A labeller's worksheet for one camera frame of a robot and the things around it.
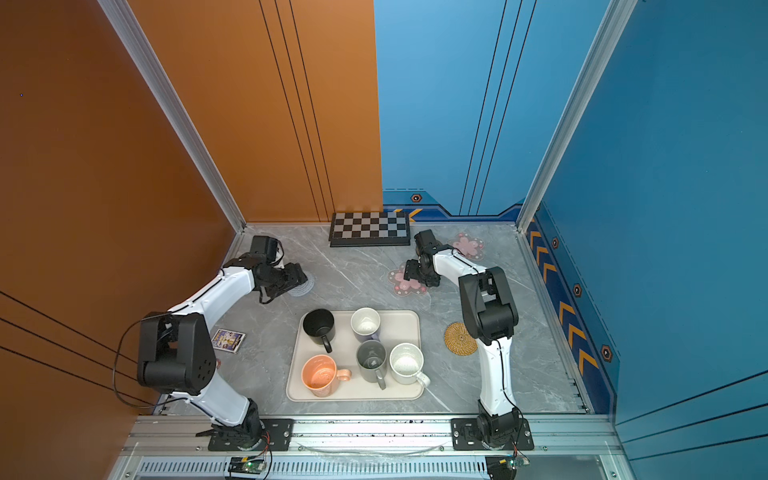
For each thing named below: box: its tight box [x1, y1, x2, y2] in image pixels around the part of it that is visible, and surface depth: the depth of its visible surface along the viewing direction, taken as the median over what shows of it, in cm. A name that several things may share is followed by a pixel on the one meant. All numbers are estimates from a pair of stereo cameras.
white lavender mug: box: [350, 307, 381, 342], surface depth 88 cm
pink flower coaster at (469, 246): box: [452, 232, 485, 260], surface depth 118 cm
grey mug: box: [356, 340, 388, 390], surface depth 77 cm
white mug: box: [389, 342, 431, 388], surface depth 80 cm
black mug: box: [303, 308, 335, 353], surface depth 86 cm
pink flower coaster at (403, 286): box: [388, 263, 427, 296], surface depth 104 cm
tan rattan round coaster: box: [444, 322, 478, 356], surface depth 91 cm
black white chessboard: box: [328, 211, 411, 247], surface depth 118 cm
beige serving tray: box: [286, 310, 425, 401], surface depth 84 cm
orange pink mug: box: [301, 354, 352, 397], surface depth 79 cm
